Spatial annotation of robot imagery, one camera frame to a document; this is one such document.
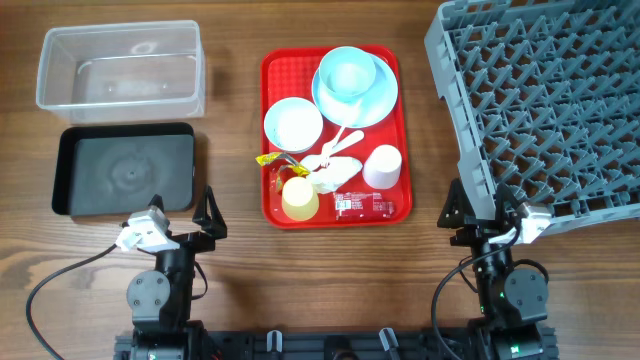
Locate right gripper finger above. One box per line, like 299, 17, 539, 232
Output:
437, 178, 475, 229
495, 183, 520, 225

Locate pink plastic cup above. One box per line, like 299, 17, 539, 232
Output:
362, 144, 402, 190

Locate yellow plastic cup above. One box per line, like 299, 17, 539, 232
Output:
282, 177, 319, 221

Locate yellow snack wrapper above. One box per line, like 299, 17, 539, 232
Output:
255, 152, 311, 193

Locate red snack wrapper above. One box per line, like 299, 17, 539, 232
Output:
333, 192, 395, 221

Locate white napkin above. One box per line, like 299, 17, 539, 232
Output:
306, 157, 363, 194

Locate light blue bowl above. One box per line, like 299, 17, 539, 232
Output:
263, 97, 324, 153

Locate mint green bowl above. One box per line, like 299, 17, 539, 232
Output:
319, 46, 376, 100

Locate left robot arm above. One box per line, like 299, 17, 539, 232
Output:
113, 186, 227, 360

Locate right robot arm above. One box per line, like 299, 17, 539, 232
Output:
430, 178, 552, 359

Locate grey dishwasher rack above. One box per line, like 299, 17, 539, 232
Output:
424, 0, 639, 234

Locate black plastic tray bin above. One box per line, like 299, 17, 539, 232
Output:
51, 122, 196, 217

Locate clear plastic bin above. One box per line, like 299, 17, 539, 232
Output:
36, 20, 206, 125

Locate light blue plate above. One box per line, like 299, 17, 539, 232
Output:
311, 54, 399, 129

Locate white plastic fork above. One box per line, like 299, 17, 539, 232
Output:
320, 126, 345, 167

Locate white plastic spoon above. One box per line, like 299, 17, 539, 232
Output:
301, 130, 364, 172

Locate red serving tray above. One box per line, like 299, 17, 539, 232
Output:
260, 47, 413, 230

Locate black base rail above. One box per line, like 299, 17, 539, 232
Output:
113, 327, 559, 360

